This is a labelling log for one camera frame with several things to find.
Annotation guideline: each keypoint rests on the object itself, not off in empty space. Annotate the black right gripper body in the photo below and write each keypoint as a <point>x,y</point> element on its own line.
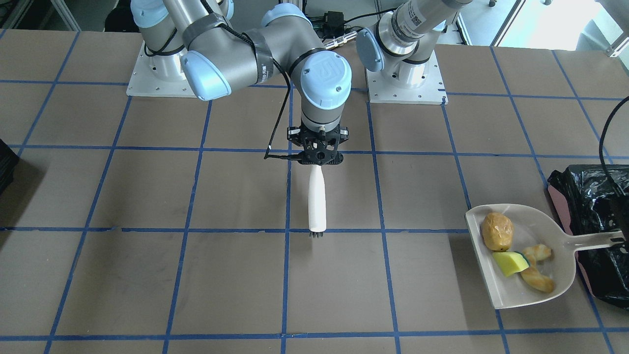
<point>293,136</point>

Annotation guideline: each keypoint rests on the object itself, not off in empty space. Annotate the white brush with black bristles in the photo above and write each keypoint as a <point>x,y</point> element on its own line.
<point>317,211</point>

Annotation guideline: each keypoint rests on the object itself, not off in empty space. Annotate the yellow green sponge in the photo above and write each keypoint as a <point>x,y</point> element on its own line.
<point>511,262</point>

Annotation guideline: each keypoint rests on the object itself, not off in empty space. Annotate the black power brick behind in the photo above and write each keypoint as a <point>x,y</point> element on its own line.
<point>333,24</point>

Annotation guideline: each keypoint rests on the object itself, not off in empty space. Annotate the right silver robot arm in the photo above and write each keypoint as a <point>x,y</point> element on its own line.
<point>190,50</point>

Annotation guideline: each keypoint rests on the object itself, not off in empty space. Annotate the silver cable connector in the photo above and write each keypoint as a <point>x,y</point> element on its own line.
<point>340,41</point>

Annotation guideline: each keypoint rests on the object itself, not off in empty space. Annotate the brown potato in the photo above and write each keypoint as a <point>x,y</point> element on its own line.
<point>497,231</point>

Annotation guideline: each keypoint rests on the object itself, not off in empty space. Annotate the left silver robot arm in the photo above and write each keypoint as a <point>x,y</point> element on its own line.
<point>401,43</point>

